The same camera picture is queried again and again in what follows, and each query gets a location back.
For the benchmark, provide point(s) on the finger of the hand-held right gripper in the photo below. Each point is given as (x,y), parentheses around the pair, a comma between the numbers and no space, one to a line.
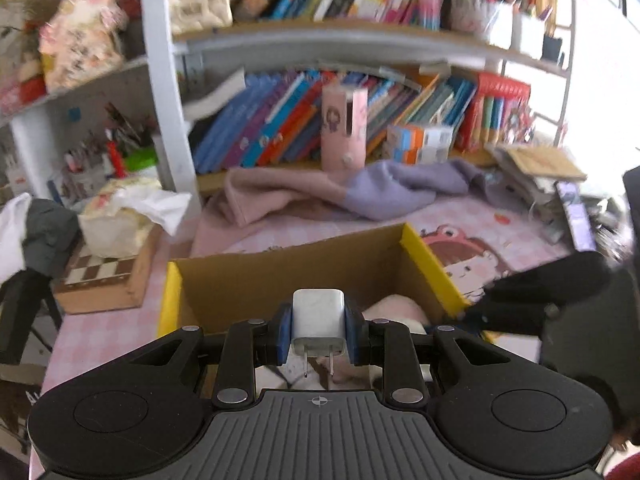
(540,285)

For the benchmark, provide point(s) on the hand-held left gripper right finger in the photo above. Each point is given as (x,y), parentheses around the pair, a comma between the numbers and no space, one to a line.
(355,336)

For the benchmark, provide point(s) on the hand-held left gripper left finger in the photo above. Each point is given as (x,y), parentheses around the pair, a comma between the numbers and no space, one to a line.
(282,336)

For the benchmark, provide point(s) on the white charger plug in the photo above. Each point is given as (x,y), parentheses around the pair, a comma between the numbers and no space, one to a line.
(318,316)

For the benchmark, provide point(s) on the yellow cardboard box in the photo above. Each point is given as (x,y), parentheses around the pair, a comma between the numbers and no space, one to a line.
(300,265)

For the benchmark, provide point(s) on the black smartphone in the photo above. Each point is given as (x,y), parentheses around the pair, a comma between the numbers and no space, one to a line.
(576,217)

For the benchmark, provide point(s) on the pile of papers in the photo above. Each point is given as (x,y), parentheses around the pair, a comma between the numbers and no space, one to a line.
(545,205)

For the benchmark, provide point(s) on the tan cardboard envelopes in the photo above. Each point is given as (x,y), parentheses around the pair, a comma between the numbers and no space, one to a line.
(542,162)

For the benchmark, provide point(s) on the pink and purple cloth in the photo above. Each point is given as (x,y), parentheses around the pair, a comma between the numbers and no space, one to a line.
(350,192)

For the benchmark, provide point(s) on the colourful character stand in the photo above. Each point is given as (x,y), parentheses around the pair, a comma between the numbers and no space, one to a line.
(517,125)

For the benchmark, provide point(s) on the red dictionary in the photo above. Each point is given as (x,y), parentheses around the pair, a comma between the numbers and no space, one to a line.
(470,125)

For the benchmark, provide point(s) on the orange and white box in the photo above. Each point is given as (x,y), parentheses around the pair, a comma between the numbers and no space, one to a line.
(417,154)
(422,135)

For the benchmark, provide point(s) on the chessboard box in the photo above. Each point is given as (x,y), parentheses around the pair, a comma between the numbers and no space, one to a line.
(100,280)

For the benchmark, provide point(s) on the cream tissue box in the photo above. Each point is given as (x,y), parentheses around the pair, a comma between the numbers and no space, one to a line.
(120,220)

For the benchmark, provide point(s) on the red boxed book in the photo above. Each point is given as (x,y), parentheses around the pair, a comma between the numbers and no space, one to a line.
(502,87)

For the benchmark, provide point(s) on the row of blue books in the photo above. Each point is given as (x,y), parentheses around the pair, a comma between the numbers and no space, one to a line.
(270,125)

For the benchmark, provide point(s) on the green cup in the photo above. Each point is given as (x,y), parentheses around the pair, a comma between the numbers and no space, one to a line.
(141,160)

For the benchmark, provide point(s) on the small black box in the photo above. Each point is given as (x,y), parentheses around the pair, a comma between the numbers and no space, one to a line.
(552,49)

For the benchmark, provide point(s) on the small red bottle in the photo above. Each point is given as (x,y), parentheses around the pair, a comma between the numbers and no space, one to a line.
(115,160)

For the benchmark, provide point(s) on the white storage box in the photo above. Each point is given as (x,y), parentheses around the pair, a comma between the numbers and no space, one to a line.
(529,35)

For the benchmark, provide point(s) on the black chair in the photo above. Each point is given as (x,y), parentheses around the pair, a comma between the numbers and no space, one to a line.
(25,310)

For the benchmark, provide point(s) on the clear pen holder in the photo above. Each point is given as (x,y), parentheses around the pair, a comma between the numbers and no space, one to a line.
(496,25)

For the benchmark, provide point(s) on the pile of clothes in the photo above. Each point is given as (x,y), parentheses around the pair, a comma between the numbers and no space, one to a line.
(35,240)

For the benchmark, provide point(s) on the white and wood bookshelf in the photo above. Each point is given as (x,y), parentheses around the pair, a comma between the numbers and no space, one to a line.
(165,85)

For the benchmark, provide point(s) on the white side shelf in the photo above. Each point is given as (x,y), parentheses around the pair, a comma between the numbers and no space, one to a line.
(45,125)

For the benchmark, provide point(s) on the pink cat figurine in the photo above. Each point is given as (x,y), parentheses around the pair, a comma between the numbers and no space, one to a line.
(80,40)

